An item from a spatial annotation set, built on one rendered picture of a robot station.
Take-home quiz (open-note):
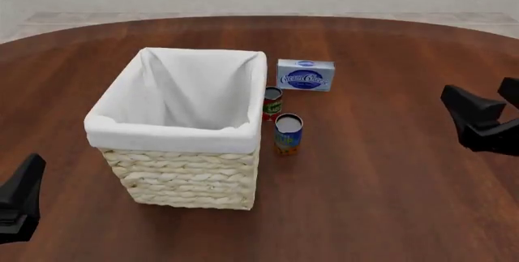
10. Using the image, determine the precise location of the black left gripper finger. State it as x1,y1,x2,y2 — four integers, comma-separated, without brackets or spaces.
0,152,47,216

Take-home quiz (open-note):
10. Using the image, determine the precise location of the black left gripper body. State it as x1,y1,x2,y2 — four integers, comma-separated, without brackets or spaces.
0,204,43,243

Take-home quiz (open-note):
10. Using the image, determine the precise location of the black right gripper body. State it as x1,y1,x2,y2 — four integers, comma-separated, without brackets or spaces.
454,114,519,156

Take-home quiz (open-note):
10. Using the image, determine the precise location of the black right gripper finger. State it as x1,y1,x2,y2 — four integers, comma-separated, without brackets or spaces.
440,84,508,129
497,77,519,108

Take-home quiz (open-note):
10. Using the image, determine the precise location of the wicker basket with white liner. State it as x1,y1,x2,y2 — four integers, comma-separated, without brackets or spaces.
84,46,268,213

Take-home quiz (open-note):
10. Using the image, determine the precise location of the blue cream cheese box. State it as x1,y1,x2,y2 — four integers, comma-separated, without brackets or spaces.
277,58,337,93

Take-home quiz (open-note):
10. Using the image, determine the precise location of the blue and orange labelled tin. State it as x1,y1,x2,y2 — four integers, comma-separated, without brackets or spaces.
273,113,304,157

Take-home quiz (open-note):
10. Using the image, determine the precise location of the red labelled tin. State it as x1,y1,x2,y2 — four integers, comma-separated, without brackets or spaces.
262,86,284,123

